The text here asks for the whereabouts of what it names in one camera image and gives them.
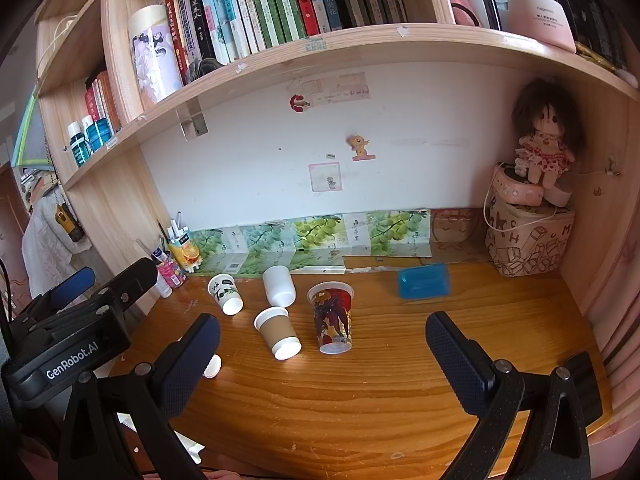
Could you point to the white round container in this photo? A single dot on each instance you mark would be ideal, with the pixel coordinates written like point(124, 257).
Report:
point(562, 195)

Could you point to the white hanging garment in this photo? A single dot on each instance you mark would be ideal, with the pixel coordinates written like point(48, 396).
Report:
point(45, 245)

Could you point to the green framed board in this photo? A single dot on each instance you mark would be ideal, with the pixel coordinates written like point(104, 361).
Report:
point(27, 132)

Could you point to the teal bottle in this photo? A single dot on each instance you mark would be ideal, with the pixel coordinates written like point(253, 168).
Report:
point(100, 134)
point(80, 147)

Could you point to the brown printed box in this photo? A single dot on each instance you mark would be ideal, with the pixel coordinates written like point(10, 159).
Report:
point(452, 232)

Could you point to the yellow cartoon wall sticker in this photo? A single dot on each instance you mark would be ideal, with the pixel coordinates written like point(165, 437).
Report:
point(360, 147)

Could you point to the plain white paper cup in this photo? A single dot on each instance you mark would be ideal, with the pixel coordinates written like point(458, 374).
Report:
point(277, 282)

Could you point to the pale paper wall label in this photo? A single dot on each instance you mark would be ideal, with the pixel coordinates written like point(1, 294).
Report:
point(335, 87)

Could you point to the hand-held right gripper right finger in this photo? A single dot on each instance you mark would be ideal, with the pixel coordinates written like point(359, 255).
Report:
point(455, 355)

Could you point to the wooden bookshelf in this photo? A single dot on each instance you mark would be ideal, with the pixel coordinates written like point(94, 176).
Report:
point(425, 40)

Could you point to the small pink bottle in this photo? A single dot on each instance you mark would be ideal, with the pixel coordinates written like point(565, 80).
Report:
point(171, 275)

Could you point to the small white cup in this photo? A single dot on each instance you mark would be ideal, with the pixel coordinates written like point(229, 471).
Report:
point(213, 366)

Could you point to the pink tissue box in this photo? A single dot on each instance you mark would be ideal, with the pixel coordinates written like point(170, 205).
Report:
point(540, 17)

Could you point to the row of red books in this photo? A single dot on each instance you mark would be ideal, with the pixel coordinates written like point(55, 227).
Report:
point(102, 100)

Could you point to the pink wall note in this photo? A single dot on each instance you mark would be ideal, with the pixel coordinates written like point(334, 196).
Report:
point(326, 176)

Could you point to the white tube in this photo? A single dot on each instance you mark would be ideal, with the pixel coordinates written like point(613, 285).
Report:
point(161, 270)

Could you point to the yellow hanging bag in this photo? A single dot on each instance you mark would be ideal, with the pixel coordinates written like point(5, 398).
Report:
point(66, 222)

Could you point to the brown sleeve paper cup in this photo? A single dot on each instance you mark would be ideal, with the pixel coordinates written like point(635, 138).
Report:
point(274, 332)

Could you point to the pink round box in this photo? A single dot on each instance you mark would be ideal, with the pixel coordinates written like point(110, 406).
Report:
point(515, 191)

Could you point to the panda print paper cup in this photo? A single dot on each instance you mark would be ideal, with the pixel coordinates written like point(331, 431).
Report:
point(222, 290)

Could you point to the printed fabric storage bag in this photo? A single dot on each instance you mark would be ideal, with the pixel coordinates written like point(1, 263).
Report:
point(530, 242)

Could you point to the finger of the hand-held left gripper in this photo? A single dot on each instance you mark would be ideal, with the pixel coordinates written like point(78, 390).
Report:
point(72, 282)
point(132, 277)

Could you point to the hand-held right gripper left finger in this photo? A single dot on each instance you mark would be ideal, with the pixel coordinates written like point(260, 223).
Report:
point(192, 362)

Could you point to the red wall sticker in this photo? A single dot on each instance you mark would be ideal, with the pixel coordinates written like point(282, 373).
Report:
point(298, 102)

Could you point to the colourful printed plastic cup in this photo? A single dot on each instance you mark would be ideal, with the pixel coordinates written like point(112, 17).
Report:
point(332, 317)

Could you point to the printed paper tube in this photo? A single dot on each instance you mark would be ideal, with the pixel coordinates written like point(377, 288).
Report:
point(155, 52)

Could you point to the row of dark books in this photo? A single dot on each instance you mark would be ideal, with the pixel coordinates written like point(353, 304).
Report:
point(590, 5)

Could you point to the blue sponge block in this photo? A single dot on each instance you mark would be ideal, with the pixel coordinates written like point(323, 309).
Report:
point(424, 281)

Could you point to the row of upright books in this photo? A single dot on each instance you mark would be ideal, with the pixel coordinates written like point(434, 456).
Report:
point(280, 5)

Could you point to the clear acrylic hook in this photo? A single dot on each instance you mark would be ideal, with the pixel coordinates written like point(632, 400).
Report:
point(192, 120)

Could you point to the brown-haired rag doll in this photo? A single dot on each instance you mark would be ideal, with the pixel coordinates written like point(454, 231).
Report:
point(545, 135)

